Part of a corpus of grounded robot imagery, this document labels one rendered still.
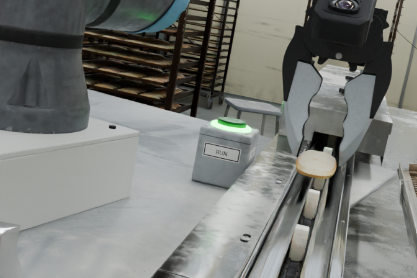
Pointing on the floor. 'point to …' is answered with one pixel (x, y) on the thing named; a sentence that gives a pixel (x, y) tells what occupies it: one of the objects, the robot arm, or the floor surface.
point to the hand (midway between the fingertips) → (319, 149)
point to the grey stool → (254, 110)
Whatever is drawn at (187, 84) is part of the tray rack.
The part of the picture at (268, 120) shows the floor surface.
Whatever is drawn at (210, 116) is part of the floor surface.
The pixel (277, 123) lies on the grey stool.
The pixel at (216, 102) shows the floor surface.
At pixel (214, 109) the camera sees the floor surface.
